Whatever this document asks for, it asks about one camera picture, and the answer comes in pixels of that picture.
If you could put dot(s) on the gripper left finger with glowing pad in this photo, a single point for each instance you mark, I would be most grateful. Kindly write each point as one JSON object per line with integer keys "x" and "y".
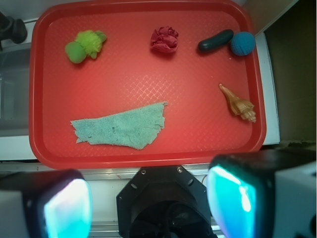
{"x": 51, "y": 204}

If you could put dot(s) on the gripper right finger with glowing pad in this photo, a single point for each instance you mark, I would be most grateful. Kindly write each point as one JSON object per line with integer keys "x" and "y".
{"x": 265, "y": 194}

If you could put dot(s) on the green fuzzy stuffed animal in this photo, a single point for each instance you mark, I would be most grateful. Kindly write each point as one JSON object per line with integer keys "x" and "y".
{"x": 86, "y": 44}

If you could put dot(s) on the golden brown conch shell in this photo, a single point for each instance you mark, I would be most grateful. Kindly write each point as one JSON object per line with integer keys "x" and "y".
{"x": 239, "y": 107}

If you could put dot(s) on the light green rag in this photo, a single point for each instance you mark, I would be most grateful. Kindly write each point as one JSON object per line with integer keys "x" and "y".
{"x": 136, "y": 128}

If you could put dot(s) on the red plastic tray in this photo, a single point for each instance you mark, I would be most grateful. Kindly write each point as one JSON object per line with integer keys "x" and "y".
{"x": 128, "y": 74}

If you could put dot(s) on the blue knitted ball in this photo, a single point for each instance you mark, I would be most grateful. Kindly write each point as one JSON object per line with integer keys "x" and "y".
{"x": 242, "y": 43}

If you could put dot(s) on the dark green toy cucumber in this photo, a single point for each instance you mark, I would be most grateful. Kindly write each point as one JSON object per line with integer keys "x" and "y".
{"x": 216, "y": 41}

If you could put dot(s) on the black knob at left edge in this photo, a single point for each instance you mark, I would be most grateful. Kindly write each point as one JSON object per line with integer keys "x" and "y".
{"x": 12, "y": 29}

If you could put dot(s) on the crumpled dark red cloth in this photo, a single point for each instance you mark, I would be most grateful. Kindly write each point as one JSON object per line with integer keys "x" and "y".
{"x": 164, "y": 40}

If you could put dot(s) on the black octagonal mount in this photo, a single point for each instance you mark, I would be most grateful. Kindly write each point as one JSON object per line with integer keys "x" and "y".
{"x": 164, "y": 202}

